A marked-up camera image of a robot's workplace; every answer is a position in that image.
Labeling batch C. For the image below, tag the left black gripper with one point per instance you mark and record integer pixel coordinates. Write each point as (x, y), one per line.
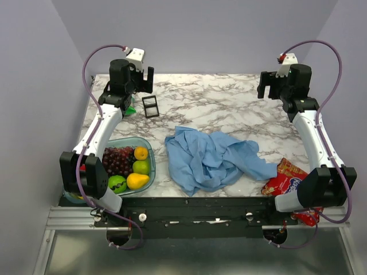
(145, 86)

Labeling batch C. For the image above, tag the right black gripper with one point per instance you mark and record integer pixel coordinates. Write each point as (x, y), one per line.
(268, 79)

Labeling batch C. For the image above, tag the blue short-sleeved shirt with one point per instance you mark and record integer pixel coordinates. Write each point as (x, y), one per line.
(208, 162)

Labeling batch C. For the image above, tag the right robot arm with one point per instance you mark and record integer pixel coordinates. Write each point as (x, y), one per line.
(329, 182)

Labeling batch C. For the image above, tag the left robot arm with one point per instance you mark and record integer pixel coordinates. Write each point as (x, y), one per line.
(112, 106)

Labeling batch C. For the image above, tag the green chips bag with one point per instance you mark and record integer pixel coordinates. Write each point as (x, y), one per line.
(131, 110)

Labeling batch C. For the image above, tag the teal plastic fruit bowl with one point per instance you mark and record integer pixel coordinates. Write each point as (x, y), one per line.
(94, 180)

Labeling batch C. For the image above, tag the small orange fruit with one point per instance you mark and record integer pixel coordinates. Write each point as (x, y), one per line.
(141, 153)

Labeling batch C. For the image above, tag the dark purple grape bunch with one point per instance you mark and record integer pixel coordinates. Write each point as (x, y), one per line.
(118, 161)

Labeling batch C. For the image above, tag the green apple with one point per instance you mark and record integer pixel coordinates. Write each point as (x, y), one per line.
(141, 167)

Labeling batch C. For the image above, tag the red cookie bag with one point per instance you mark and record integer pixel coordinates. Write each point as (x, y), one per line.
(287, 180)

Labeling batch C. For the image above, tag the yellow pear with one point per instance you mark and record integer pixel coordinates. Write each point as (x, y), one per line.
(136, 181)

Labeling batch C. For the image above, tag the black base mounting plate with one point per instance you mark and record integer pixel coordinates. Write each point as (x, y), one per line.
(180, 218)

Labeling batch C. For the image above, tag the black rectangular frame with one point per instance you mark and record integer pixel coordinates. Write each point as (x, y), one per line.
(150, 106)

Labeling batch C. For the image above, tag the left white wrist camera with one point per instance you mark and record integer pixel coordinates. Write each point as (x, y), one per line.
(136, 56)

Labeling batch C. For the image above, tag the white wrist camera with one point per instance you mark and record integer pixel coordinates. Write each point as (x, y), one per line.
(136, 56)
(285, 60)

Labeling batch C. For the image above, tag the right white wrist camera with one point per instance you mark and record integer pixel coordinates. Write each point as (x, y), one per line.
(285, 60)

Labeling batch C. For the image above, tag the aluminium rail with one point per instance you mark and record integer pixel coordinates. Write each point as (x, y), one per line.
(79, 218)

